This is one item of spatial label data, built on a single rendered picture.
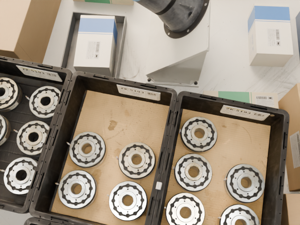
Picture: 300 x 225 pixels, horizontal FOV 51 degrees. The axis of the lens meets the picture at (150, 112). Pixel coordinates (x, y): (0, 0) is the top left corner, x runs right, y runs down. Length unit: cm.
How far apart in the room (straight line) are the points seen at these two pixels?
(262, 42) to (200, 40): 29
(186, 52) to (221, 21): 36
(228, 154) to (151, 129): 23
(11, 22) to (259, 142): 83
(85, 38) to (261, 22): 61
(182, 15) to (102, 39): 30
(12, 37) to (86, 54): 23
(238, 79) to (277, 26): 22
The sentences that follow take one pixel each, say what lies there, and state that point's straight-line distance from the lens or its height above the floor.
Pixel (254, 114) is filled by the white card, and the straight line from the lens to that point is 92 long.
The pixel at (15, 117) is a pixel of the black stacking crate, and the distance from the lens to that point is 104.
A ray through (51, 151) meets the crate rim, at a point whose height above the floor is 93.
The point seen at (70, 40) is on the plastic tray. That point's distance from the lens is 123.
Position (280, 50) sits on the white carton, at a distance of 116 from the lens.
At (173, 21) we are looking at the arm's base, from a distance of 98.
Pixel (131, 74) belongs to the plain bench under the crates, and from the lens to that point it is 115.
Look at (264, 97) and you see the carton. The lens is 110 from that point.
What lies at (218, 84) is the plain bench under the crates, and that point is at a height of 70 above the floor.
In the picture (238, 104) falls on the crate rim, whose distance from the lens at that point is 88.
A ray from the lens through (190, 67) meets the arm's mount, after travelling 100.
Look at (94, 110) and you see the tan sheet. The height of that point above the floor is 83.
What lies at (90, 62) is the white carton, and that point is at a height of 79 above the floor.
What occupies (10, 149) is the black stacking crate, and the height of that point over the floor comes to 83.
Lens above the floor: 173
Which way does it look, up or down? 71 degrees down
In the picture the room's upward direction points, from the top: 5 degrees counter-clockwise
